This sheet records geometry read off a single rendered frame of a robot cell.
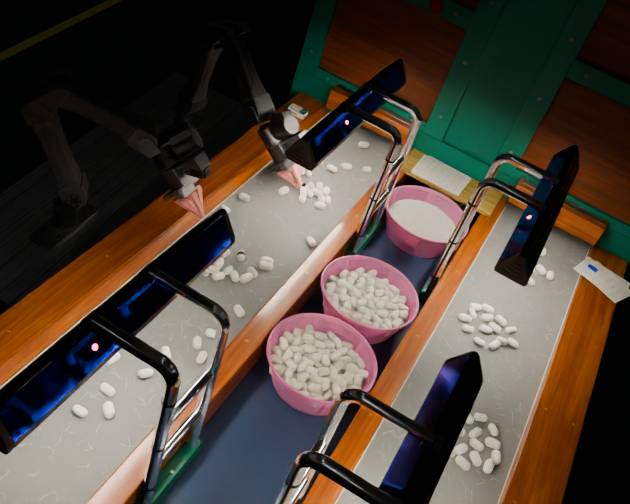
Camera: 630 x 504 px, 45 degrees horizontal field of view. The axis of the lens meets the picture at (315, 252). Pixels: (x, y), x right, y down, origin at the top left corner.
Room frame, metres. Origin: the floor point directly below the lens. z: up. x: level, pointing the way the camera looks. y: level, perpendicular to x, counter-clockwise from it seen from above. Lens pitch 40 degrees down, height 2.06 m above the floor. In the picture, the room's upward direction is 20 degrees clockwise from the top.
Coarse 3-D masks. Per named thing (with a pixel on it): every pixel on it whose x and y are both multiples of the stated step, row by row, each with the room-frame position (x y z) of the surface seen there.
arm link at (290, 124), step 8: (248, 112) 1.85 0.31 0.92; (280, 112) 1.82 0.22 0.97; (288, 112) 1.84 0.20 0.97; (248, 120) 1.84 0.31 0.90; (256, 120) 1.83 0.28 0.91; (264, 120) 1.84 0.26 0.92; (272, 120) 1.83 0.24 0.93; (280, 120) 1.82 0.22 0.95; (288, 120) 1.82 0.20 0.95; (296, 120) 1.85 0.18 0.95; (272, 128) 1.82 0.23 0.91; (280, 128) 1.80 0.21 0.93; (288, 128) 1.81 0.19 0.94; (296, 128) 1.83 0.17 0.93; (280, 136) 1.81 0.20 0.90
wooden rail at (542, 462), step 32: (608, 256) 2.03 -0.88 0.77; (576, 288) 1.82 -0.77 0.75; (576, 320) 1.66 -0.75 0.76; (608, 320) 1.71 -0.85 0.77; (576, 352) 1.53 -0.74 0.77; (544, 384) 1.37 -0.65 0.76; (576, 384) 1.41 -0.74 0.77; (544, 416) 1.27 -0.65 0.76; (576, 416) 1.31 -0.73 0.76; (544, 448) 1.17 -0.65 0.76; (576, 448) 1.21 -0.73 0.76; (512, 480) 1.05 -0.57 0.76; (544, 480) 1.08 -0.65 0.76
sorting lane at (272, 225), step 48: (384, 144) 2.24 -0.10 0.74; (240, 192) 1.72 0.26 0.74; (288, 192) 1.79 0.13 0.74; (336, 192) 1.88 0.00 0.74; (240, 240) 1.52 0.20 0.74; (288, 240) 1.59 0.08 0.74; (240, 288) 1.35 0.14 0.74; (144, 336) 1.10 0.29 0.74; (192, 336) 1.15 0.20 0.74; (96, 384) 0.94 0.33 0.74; (144, 384) 0.98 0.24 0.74; (192, 384) 1.02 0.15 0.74; (48, 432) 0.79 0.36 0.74; (96, 432) 0.83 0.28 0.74; (144, 432) 0.87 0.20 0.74; (0, 480) 0.67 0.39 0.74; (48, 480) 0.70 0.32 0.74; (96, 480) 0.74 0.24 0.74
